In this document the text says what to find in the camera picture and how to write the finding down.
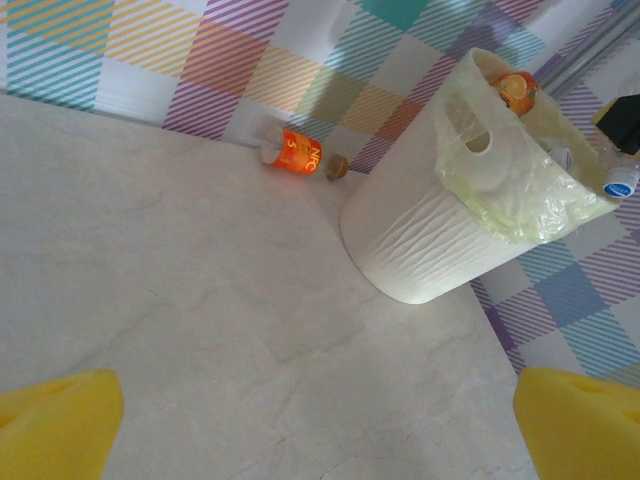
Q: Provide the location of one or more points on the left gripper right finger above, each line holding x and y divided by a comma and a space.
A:
585, 435

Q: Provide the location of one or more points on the clear bottle pale blue label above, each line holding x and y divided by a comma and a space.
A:
619, 184

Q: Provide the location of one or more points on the white ribbed plastic bin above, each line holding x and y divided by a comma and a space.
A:
425, 240

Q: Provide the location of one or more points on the clear bottle white printed label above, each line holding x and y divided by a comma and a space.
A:
562, 157

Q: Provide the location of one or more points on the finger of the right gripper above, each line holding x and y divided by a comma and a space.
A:
622, 125

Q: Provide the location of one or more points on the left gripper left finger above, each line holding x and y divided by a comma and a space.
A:
55, 430

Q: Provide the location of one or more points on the yellow-green plastic bin liner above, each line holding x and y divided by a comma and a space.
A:
550, 200

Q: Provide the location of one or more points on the aluminium right frame post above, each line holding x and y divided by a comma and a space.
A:
590, 47

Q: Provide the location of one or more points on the orange juice bottle yellow label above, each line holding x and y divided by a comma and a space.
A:
517, 92

